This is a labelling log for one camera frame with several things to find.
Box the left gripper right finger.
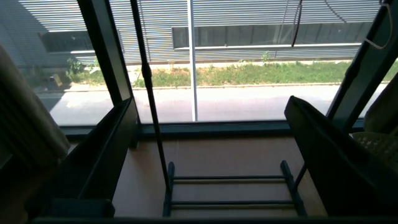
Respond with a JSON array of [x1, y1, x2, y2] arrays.
[[284, 95, 398, 218]]

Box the white laundry basket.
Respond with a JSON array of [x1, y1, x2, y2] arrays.
[[351, 131, 398, 175]]

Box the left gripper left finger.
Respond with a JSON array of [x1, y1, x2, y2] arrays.
[[26, 98, 139, 218]]

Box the black clothes rack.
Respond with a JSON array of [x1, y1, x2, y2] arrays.
[[129, 0, 395, 218]]

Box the window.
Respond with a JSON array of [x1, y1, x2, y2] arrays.
[[0, 0, 398, 139]]

